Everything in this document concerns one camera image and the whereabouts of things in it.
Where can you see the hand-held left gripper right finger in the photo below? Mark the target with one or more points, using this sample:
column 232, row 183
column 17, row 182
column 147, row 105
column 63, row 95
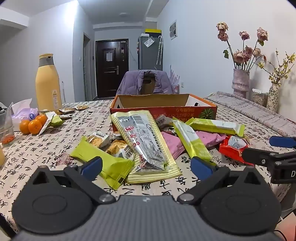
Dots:
column 201, row 168

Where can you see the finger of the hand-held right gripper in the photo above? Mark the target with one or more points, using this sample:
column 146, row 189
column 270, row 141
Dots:
column 281, row 141
column 256, row 156

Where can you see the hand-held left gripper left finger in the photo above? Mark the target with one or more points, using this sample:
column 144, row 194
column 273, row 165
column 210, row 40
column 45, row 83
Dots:
column 92, row 165

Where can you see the lime green snack packet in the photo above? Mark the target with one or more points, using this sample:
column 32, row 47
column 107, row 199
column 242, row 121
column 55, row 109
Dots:
column 115, row 169

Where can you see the white cracker snack packet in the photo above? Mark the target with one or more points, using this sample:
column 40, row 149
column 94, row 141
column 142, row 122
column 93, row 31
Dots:
column 98, row 139
column 118, row 147

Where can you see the red snack packet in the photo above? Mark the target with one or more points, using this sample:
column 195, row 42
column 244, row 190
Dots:
column 227, row 150

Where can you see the green white snack packet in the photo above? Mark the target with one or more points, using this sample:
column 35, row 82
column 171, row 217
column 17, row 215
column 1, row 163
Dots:
column 189, row 139
column 215, row 125

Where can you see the large yellow-edged clear snack packet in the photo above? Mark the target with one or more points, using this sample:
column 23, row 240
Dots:
column 148, row 148

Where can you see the small white grey snack packet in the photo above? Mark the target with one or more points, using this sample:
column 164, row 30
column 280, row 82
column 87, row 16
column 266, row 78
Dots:
column 161, row 121

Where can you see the red orange cardboard box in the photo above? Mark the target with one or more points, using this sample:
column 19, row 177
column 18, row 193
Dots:
column 161, row 110

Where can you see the quilted pink grey cloth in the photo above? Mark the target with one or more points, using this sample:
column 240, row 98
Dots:
column 254, row 111

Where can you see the slim floral vase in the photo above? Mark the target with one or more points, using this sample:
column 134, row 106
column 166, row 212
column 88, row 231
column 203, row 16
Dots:
column 272, row 98

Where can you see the glass jar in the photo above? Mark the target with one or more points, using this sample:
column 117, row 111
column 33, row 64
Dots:
column 260, row 98

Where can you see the small silver snack packet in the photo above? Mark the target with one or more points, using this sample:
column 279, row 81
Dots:
column 65, row 117

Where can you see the small brown snack packet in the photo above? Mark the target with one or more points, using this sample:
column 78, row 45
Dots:
column 82, row 107
column 66, row 110

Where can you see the white green opened packet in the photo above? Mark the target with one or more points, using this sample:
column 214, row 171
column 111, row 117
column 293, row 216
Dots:
column 46, row 124

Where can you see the orange mandarin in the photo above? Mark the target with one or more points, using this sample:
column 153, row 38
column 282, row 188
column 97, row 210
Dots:
column 24, row 127
column 42, row 118
column 35, row 127

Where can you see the yellow flower branches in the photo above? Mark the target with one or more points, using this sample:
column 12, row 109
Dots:
column 281, row 71

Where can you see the pink textured vase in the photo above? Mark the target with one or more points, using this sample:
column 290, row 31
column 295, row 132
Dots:
column 240, row 82

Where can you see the white pole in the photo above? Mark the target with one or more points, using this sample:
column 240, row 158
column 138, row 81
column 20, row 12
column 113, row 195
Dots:
column 63, row 92

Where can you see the purple tissue pack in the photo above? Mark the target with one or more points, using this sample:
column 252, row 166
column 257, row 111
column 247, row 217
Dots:
column 23, row 113

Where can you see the yellow bottle with grey collar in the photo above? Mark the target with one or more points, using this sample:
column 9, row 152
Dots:
column 47, row 90

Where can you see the purple puffer jacket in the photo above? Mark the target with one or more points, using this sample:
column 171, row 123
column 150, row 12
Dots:
column 129, row 83

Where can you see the glass of juice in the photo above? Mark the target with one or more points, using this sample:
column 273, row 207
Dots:
column 1, row 156

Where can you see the clear glass cup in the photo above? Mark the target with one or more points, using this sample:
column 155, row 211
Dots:
column 7, row 132

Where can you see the dark entrance door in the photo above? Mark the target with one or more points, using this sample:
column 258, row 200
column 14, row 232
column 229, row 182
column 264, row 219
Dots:
column 112, row 74

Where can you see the bunch of dried roses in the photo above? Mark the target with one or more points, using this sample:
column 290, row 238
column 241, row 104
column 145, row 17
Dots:
column 242, row 54

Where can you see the wooden chair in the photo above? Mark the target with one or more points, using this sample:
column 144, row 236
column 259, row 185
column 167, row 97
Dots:
column 147, row 87

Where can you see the grey interior door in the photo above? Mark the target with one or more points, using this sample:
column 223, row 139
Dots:
column 87, row 69

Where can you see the pink feather decoration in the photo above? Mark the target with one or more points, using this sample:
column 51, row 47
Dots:
column 174, row 75

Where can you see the white paper notice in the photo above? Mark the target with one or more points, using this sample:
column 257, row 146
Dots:
column 109, row 56

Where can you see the grey refrigerator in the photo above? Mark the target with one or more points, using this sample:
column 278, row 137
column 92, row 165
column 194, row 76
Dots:
column 148, row 58

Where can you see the white folded umbrella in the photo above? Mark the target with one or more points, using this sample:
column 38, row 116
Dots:
column 160, row 49

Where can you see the clear plastic bag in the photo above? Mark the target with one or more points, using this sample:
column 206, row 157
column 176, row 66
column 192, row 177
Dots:
column 148, row 42

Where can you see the yellow box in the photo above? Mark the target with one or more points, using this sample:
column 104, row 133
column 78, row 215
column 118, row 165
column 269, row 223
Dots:
column 153, row 31

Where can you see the round ceiling lamp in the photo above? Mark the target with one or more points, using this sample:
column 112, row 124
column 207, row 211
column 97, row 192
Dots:
column 123, row 14

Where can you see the wall picture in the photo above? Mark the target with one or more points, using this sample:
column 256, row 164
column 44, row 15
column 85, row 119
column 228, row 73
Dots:
column 173, row 29

